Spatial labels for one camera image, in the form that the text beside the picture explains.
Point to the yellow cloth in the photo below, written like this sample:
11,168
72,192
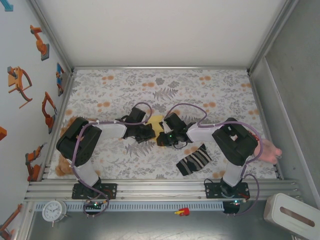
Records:
156,122

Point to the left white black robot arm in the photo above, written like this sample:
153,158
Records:
77,142

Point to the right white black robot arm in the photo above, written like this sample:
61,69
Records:
235,141

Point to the black beige striped sock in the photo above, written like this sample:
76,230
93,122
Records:
193,160

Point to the floral patterned tablecloth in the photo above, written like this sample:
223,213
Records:
125,80

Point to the small red yellow toy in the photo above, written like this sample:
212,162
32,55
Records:
185,212

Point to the brown teddy bear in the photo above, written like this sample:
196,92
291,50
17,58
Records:
62,167

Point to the small LED circuit board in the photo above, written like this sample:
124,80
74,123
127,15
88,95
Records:
236,202
95,205

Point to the blue orange machine sticker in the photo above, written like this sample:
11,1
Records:
60,75

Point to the pink plush toy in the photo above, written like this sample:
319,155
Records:
271,151

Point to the white alarm clock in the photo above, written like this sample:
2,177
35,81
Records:
53,211

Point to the white tissue box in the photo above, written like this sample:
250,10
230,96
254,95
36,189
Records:
275,207

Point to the orange claw machine sticker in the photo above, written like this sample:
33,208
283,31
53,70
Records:
13,81

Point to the orange block sticker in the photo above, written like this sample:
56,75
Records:
2,133

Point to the aluminium rail bed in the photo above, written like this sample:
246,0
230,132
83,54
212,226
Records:
162,190

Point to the aluminium back rail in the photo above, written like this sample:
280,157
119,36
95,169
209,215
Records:
160,67

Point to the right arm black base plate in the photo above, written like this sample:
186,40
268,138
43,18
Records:
211,191

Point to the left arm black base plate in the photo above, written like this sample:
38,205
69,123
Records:
112,191

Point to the left aluminium side rail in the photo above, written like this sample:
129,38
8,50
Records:
67,92

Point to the aluminium side rail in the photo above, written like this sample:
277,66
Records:
258,100
67,92

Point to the right aluminium side rail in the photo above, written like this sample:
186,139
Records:
258,100

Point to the left aluminium upright post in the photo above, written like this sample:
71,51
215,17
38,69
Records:
50,32

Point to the aluminium upright post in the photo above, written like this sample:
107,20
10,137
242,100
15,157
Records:
50,32
272,32

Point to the right aluminium upright post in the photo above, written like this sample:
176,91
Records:
272,32

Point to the blue wall sticker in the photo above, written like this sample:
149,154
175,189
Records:
7,7

